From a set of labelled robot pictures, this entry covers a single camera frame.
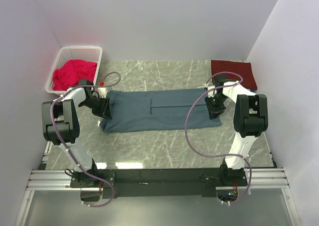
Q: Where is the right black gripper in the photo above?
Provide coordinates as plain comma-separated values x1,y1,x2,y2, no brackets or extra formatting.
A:
205,94,228,119

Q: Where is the blue-grey t-shirt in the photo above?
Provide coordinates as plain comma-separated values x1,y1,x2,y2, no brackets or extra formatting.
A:
100,88,222,133

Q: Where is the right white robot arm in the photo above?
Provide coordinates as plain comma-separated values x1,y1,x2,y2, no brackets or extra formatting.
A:
205,72,268,186

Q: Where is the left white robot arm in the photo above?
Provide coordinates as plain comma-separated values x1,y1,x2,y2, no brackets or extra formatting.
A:
41,79,112,187

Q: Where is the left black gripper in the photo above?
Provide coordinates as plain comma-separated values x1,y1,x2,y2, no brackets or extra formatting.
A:
80,95,112,119

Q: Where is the folded dark red t-shirt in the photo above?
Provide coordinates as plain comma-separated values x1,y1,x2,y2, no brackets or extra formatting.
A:
211,60,258,91

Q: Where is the white plastic laundry basket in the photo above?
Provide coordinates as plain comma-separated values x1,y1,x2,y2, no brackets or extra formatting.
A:
45,45,103,95

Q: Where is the aluminium rail frame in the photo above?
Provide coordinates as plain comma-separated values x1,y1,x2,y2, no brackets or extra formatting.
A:
14,96,302,226

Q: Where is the crumpled pink-red t-shirt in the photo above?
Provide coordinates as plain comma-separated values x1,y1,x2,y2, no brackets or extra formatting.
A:
52,59,97,91

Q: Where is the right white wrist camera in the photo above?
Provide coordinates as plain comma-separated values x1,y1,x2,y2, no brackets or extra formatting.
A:
204,83,215,98

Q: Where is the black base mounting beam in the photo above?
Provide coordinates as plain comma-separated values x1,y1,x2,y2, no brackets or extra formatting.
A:
69,168,250,201

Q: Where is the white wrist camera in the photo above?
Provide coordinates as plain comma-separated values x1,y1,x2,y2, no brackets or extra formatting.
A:
204,83,215,98
96,81,108,98

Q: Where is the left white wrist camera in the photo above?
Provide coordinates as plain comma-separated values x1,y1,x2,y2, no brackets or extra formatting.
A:
96,81,108,98

